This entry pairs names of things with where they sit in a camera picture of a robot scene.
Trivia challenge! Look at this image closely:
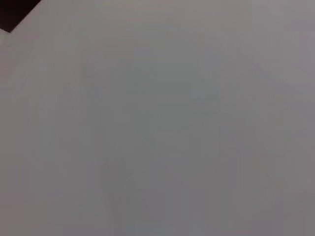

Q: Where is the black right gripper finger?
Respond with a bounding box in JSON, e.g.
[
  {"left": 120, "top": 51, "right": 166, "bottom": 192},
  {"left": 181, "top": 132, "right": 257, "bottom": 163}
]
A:
[{"left": 0, "top": 0, "right": 42, "bottom": 33}]

